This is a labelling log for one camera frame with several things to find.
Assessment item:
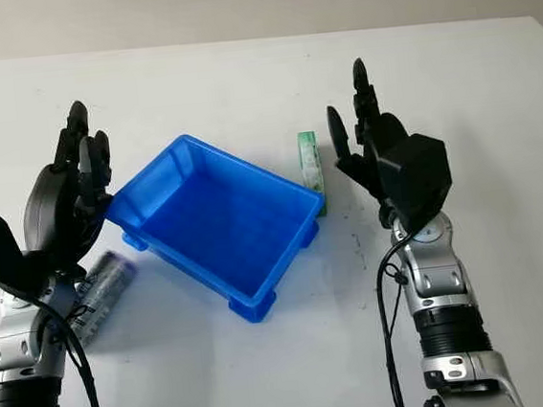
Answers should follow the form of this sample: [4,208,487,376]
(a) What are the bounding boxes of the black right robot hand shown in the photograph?
[321,55,419,231]

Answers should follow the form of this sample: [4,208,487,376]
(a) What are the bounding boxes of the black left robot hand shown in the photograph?
[11,97,124,285]

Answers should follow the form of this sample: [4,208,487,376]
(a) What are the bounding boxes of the green gum box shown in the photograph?
[296,129,330,218]

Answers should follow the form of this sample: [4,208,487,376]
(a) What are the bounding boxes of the purple-capped clear candy canister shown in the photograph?
[57,248,146,350]

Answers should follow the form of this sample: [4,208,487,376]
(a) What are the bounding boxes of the blue plastic tray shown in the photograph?
[99,121,337,337]

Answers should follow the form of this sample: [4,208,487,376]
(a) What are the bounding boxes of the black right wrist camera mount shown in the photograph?
[374,130,458,233]

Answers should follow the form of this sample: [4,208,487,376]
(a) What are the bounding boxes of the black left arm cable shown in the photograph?
[19,285,102,407]

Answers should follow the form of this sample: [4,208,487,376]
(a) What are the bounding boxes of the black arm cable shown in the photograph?
[370,226,447,407]
[19,285,102,407]

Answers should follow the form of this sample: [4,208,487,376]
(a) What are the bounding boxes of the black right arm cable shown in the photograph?
[370,226,447,407]

